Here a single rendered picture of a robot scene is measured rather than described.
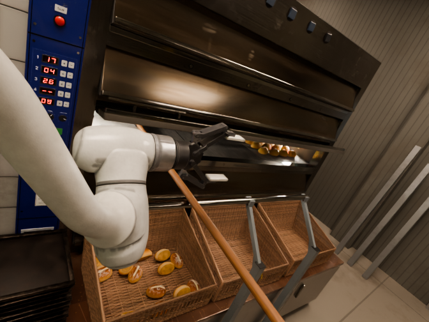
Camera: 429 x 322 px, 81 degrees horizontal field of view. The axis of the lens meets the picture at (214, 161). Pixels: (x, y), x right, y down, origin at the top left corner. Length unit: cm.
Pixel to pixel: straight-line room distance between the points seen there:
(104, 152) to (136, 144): 7
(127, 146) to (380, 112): 382
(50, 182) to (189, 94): 96
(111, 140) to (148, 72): 66
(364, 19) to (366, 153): 190
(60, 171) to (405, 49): 417
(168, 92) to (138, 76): 15
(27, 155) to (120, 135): 25
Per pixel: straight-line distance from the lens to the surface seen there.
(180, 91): 122
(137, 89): 113
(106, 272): 144
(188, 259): 160
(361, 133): 416
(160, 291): 142
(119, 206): 49
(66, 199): 37
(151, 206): 97
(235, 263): 84
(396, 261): 420
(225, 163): 157
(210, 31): 124
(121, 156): 53
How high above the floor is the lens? 174
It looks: 22 degrees down
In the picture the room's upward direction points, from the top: 22 degrees clockwise
